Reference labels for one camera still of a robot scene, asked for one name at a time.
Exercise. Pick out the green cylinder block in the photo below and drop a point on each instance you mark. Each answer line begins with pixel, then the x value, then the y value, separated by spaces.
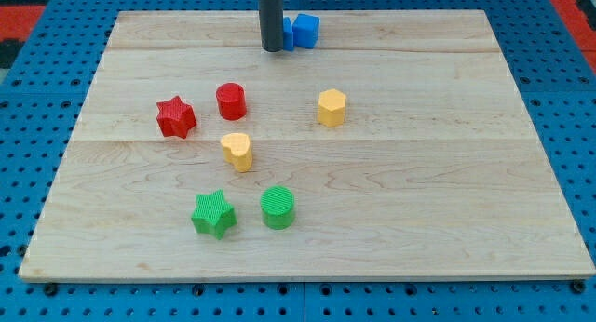
pixel 277 206

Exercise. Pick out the yellow hexagon block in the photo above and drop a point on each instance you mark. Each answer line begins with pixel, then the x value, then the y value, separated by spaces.
pixel 331 108

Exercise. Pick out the yellow heart block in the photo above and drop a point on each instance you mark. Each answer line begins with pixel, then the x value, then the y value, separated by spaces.
pixel 237 150

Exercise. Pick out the red cylinder block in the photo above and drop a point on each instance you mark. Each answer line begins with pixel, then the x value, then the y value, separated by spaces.
pixel 231 101

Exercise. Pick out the light wooden board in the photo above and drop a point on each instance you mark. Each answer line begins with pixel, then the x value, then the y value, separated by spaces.
pixel 437 173

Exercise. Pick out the green star block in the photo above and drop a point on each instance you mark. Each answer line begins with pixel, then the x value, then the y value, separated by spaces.
pixel 213 215

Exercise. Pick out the blue cube block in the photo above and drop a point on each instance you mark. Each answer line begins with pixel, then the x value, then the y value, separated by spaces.
pixel 305 30

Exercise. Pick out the blue block behind rod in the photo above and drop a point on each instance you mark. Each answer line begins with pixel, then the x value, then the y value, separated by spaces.
pixel 288 43

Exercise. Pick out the red star block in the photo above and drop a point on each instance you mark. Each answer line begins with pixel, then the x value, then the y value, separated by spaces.
pixel 175 117

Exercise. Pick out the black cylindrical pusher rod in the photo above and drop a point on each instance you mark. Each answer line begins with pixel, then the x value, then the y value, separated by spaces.
pixel 271 24

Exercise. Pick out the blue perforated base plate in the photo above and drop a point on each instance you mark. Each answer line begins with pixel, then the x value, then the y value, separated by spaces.
pixel 47 83

